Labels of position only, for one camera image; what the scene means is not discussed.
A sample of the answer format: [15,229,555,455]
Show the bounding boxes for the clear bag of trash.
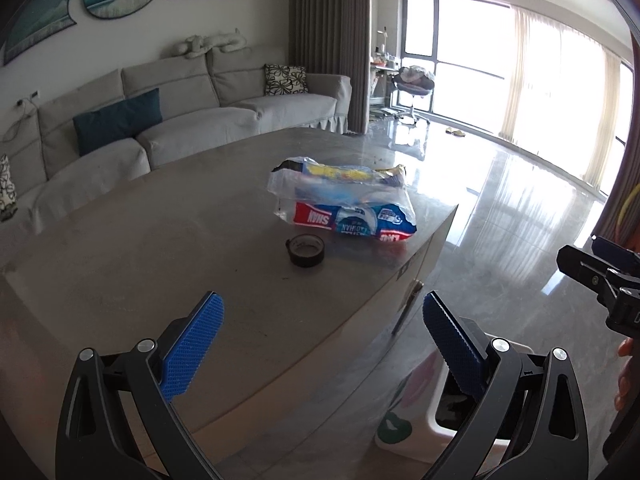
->
[267,157,418,242]

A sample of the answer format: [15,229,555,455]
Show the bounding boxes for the white trash bin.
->
[374,343,534,463]

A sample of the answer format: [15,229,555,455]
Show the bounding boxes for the grey-brown curtain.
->
[593,39,639,252]
[288,0,371,133]

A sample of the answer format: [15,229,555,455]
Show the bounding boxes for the grey plush toy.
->
[171,29,247,58]

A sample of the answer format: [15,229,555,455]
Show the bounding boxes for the wall outlet with cable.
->
[1,90,40,143]

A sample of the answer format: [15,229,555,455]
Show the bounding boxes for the office chair with clothes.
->
[392,65,435,127]

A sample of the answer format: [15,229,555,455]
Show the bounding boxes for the floral cushion near curtain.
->
[265,64,309,96]

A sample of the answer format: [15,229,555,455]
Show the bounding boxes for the person's right hand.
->
[614,338,634,412]

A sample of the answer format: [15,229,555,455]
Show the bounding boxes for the floral cushion near outlet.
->
[0,154,17,222]

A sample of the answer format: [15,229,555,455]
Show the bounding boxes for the sheer window curtain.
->
[499,6,634,193]

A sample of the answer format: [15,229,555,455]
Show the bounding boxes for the teal cushion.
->
[73,89,163,156]

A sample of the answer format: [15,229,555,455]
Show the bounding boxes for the black tape roll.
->
[285,234,326,269]

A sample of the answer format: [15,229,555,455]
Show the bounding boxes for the white desk with items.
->
[369,26,400,122]

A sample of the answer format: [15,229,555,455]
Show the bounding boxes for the right grey-brown curtain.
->
[593,39,639,252]

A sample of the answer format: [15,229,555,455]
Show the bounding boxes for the left teal wall panel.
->
[3,0,76,64]

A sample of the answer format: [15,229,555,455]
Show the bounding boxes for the slippers on floor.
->
[446,128,465,138]

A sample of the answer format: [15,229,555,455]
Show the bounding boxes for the grey fabric sofa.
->
[1,47,352,262]

